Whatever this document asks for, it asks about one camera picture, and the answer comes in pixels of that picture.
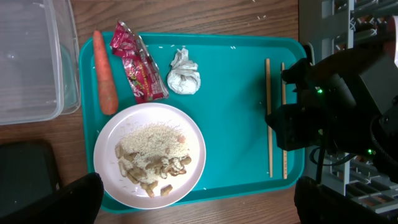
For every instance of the pink plate with food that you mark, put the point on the pink plate with food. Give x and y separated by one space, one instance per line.
149 156

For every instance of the black tray bin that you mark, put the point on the black tray bin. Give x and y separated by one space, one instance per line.
28 173

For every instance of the teal plastic tray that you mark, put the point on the teal plastic tray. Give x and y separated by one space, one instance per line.
230 108

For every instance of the clear plastic bin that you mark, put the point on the clear plastic bin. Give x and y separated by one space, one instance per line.
39 61

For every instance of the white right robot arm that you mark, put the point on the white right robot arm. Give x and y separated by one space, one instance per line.
345 103

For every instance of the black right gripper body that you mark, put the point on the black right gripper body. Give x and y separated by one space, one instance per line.
312 119

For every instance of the red snack wrapper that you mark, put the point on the red snack wrapper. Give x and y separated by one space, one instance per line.
141 70

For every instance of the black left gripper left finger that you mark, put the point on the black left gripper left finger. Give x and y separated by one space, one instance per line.
78 202

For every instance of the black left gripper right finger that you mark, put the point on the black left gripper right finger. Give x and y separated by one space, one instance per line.
318 204

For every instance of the grey dishwasher rack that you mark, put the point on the grey dishwasher rack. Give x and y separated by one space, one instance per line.
329 27

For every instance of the crumpled white tissue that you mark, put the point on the crumpled white tissue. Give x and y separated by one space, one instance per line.
183 78

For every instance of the orange carrot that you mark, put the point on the orange carrot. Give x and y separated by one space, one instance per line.
108 98

